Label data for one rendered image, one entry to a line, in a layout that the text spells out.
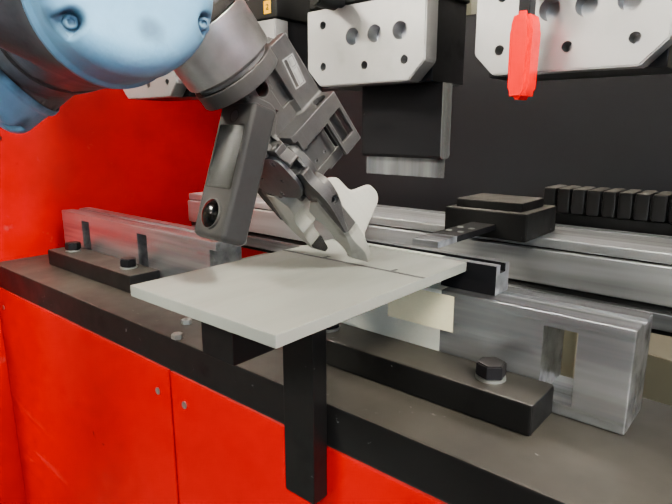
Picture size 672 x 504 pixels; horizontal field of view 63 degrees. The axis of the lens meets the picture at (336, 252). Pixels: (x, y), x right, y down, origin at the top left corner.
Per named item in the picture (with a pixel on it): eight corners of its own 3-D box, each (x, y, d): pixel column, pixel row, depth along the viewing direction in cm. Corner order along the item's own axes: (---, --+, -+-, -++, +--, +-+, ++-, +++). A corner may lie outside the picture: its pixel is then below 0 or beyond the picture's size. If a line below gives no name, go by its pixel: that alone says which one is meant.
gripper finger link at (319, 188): (365, 220, 48) (299, 145, 45) (355, 233, 48) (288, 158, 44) (336, 223, 52) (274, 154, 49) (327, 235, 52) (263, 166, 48)
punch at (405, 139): (361, 173, 63) (362, 86, 61) (372, 172, 64) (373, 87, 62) (438, 178, 56) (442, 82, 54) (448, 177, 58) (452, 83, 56)
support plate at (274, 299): (130, 296, 47) (129, 285, 47) (331, 247, 67) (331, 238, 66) (276, 349, 36) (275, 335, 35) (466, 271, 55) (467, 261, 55)
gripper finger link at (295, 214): (351, 218, 60) (324, 157, 53) (319, 258, 58) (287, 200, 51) (329, 210, 62) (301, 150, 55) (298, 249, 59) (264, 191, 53)
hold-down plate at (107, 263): (48, 264, 106) (46, 249, 105) (76, 259, 110) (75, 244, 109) (130, 294, 87) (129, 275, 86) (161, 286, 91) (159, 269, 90)
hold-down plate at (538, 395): (281, 348, 65) (280, 324, 65) (312, 335, 69) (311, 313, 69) (529, 438, 46) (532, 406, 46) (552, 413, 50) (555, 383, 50)
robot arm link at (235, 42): (188, 45, 37) (139, 56, 43) (228, 100, 40) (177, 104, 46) (256, -17, 40) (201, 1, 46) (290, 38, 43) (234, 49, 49)
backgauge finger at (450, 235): (382, 249, 68) (383, 209, 67) (478, 222, 87) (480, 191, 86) (471, 264, 60) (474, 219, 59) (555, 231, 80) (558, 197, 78)
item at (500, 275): (338, 264, 67) (338, 239, 66) (354, 259, 69) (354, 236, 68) (494, 296, 54) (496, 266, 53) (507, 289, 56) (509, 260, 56)
